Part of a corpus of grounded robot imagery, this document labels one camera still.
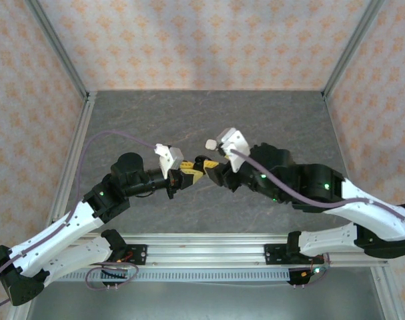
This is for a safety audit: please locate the grey slotted cable duct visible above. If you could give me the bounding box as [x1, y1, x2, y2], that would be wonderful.
[53, 269, 292, 283]

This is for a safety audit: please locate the aluminium table side rail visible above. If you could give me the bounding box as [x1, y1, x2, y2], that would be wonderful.
[45, 91, 98, 227]

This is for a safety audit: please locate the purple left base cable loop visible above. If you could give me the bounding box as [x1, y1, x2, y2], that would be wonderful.
[85, 262, 139, 291]

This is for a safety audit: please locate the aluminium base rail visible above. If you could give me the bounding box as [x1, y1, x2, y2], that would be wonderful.
[78, 233, 390, 268]

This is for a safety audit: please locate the aluminium frame post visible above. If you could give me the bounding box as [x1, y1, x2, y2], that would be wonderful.
[24, 0, 91, 101]
[322, 0, 386, 99]

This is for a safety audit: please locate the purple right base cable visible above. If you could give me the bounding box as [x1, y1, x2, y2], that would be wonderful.
[294, 253, 332, 289]

